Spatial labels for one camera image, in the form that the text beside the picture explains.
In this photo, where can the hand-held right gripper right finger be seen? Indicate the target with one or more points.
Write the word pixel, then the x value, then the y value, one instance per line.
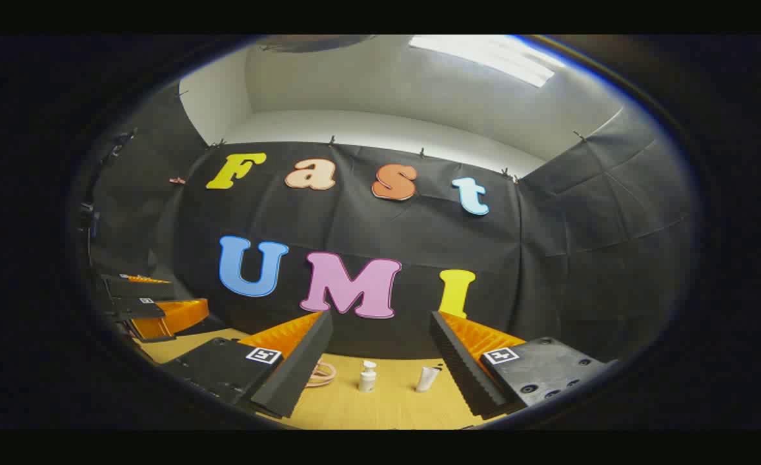
pixel 461 368

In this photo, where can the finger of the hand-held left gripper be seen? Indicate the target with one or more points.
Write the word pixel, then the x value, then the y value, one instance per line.
pixel 141 309
pixel 135 289

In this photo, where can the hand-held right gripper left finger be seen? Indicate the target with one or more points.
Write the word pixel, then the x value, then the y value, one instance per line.
pixel 296 374

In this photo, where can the pink suitcase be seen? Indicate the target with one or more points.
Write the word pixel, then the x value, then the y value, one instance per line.
pixel 325 382

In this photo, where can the white squeeze tube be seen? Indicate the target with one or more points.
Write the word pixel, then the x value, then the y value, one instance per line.
pixel 425 381

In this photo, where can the white pump bottle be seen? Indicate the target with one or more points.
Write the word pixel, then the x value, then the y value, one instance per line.
pixel 367 381

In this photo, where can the pink cloth clip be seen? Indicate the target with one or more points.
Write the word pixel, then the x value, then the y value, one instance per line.
pixel 177 181

